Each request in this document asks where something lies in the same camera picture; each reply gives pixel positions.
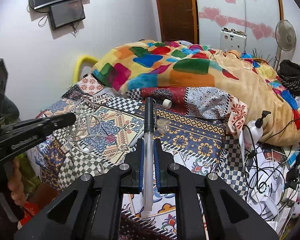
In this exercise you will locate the small black wall monitor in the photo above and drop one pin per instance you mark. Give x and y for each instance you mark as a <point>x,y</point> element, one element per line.
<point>66,13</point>

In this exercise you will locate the white small cabinet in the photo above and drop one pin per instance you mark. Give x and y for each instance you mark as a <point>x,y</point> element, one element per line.
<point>233,40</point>

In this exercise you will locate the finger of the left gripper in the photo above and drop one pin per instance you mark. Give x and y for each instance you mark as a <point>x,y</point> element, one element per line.
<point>62,119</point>

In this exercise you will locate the patterned patchwork bed cover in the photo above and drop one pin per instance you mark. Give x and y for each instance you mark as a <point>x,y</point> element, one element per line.
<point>192,124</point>

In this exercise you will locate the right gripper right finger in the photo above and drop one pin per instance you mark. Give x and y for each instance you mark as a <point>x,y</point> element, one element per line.
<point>158,164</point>

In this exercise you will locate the white bottle cap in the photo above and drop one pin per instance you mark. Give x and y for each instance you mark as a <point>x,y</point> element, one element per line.
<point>167,104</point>

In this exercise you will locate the colourful patchwork fleece blanket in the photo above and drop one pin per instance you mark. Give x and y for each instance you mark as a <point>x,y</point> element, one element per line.
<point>154,64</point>

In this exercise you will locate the brown wooden door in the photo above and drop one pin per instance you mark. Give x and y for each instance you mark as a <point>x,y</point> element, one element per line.
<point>178,20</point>

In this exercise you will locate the black striped bag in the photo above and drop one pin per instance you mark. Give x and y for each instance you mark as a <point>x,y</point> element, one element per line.
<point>289,74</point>

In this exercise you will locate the white pump bottle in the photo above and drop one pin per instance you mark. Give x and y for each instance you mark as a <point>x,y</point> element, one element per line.
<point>253,131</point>

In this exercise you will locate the white sliding wardrobe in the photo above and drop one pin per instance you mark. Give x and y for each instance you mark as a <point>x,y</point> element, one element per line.
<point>257,19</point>

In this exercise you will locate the white standing fan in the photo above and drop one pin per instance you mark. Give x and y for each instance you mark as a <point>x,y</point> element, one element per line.
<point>285,37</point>

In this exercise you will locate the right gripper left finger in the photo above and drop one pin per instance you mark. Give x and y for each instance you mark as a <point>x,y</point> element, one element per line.
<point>141,150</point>

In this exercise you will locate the person left hand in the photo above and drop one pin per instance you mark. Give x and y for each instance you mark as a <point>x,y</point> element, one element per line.
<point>15,184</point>

